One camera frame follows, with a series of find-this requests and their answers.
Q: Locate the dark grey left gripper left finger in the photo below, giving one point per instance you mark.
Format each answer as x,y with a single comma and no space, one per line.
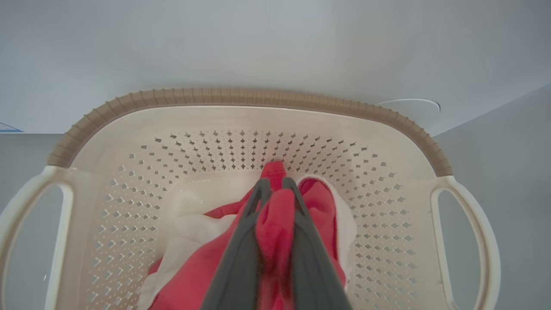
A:
239,262

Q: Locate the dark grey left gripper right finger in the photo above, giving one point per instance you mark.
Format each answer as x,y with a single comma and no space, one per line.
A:
314,267

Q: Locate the red and white garment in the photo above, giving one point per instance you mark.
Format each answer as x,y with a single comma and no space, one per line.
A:
275,224

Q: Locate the cream laundry basket brown rim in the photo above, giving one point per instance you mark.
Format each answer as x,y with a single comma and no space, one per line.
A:
379,206

